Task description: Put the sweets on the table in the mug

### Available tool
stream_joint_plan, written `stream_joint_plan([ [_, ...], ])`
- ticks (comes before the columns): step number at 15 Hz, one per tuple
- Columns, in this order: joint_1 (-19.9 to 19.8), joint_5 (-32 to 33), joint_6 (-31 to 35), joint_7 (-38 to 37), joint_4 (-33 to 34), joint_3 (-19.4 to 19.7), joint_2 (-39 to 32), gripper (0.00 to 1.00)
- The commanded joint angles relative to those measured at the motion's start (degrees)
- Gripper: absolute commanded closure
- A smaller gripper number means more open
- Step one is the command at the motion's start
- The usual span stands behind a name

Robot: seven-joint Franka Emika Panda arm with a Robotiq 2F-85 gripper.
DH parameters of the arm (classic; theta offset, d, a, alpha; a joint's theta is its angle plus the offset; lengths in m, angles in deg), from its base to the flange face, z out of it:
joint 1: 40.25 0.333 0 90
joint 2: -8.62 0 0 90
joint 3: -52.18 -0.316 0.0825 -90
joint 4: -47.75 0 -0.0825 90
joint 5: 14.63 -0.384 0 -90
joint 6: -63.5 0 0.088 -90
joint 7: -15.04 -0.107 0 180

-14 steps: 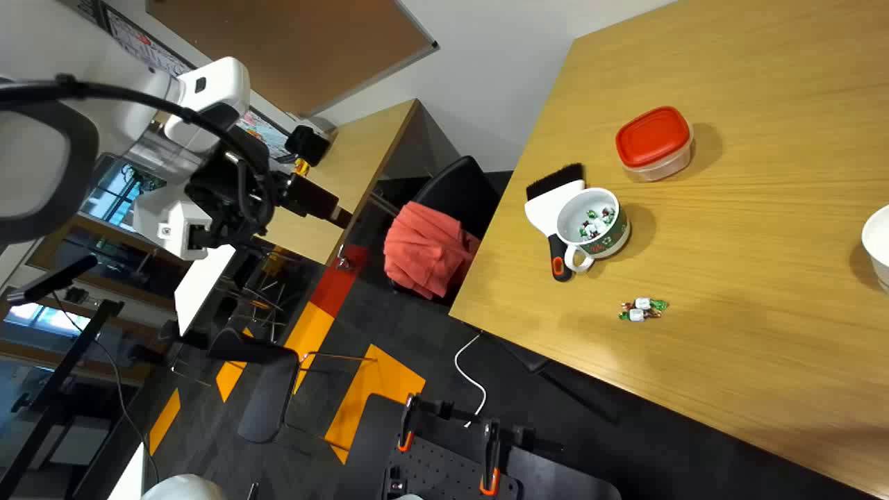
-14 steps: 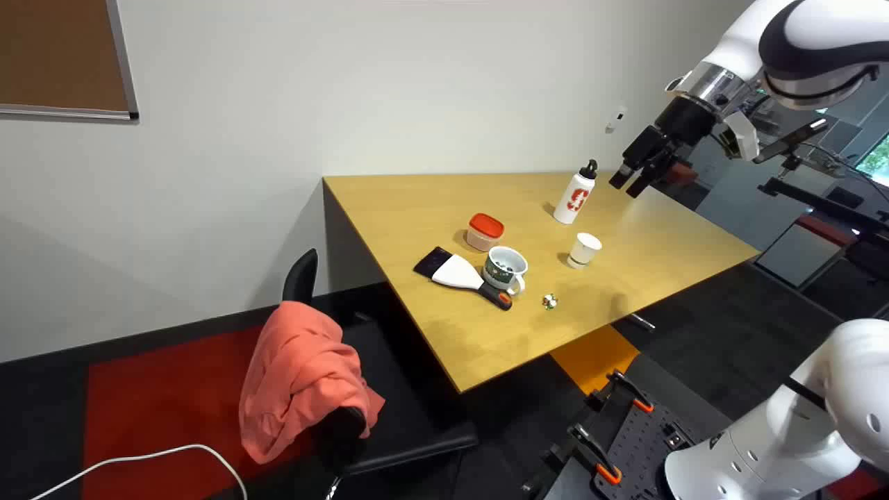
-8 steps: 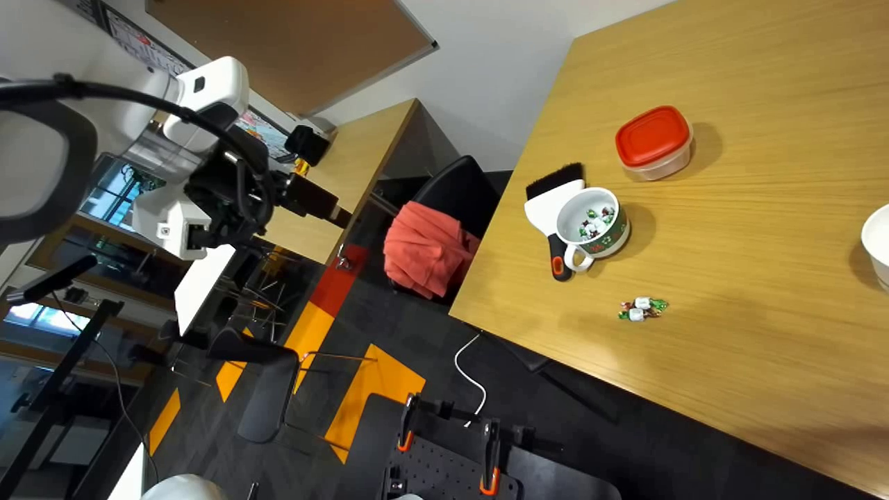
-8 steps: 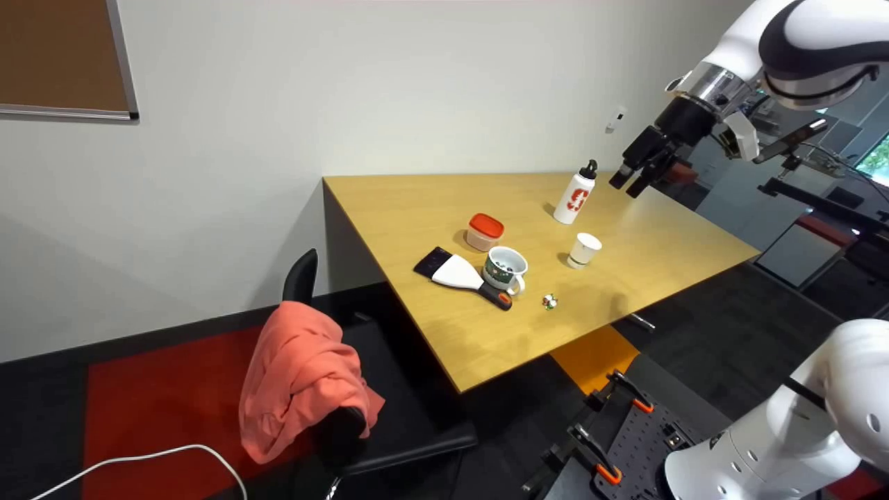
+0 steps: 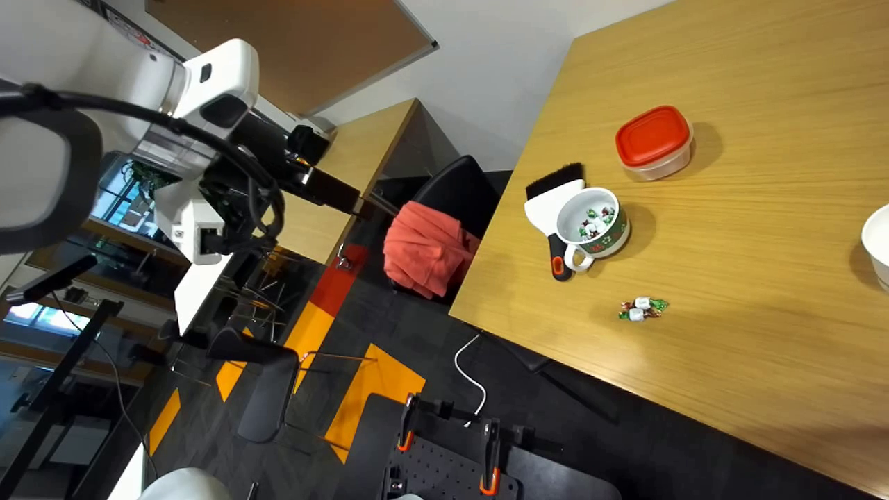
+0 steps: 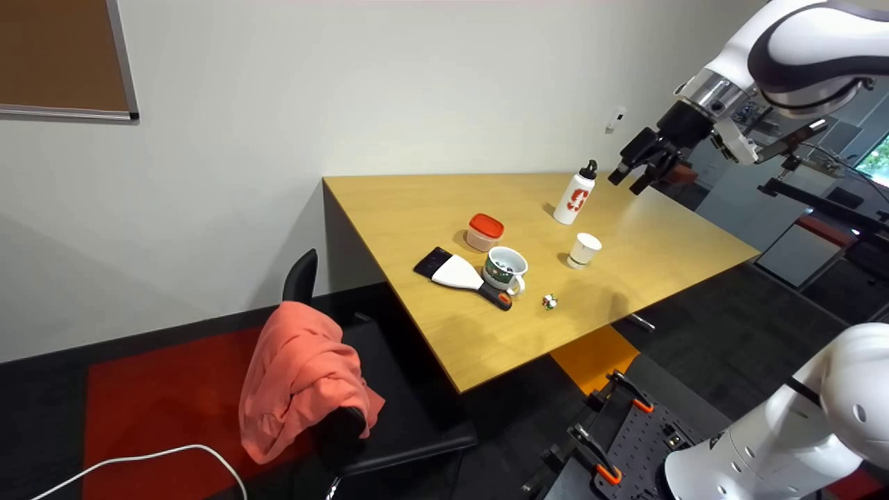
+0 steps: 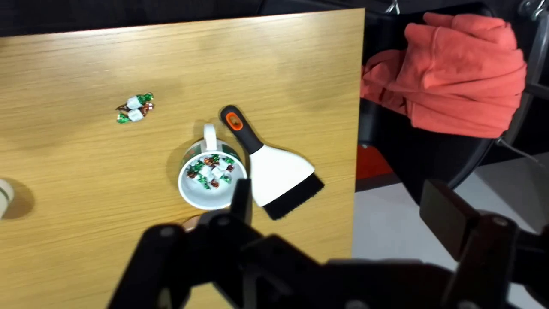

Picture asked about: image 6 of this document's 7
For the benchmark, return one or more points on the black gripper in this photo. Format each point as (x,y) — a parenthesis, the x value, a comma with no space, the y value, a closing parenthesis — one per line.
(685,124)

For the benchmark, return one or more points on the small sweet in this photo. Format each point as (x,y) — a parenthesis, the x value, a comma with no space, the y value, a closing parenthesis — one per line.
(550,302)

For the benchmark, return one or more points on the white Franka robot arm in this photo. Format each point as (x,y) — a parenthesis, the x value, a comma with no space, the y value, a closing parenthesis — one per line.
(814,45)

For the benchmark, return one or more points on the white green patterned mug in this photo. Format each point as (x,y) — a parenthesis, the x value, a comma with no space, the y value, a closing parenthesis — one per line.
(506,270)

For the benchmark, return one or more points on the white bottle with red logo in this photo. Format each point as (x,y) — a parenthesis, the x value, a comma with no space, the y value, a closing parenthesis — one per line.
(574,195)

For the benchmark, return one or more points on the white paper cup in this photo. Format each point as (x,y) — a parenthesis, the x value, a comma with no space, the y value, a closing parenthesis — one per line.
(585,251)

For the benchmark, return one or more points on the small container with red lid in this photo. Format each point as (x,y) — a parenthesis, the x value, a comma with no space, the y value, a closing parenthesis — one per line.
(484,231)

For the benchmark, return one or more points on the grey panel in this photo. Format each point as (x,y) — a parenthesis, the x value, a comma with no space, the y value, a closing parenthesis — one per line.
(799,258)

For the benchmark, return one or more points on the yellow orange panel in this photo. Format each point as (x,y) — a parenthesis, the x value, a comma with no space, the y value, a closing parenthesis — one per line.
(594,359)

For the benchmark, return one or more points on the brush with black bristles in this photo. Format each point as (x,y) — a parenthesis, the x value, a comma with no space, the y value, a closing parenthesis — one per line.
(453,270)

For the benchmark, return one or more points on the black perforated plate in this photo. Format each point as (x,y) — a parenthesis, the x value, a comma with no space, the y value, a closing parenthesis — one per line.
(639,446)

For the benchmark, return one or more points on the black table base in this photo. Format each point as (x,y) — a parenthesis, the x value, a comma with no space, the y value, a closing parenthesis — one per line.
(348,246)

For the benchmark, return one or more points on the black office chair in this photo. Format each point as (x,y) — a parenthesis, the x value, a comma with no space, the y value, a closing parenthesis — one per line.
(399,390)

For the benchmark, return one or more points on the salmon pink cloth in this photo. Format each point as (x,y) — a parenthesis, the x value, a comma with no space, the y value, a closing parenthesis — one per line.
(296,378)

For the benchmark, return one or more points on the cork notice board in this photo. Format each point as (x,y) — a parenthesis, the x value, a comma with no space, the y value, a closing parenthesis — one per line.
(56,51)

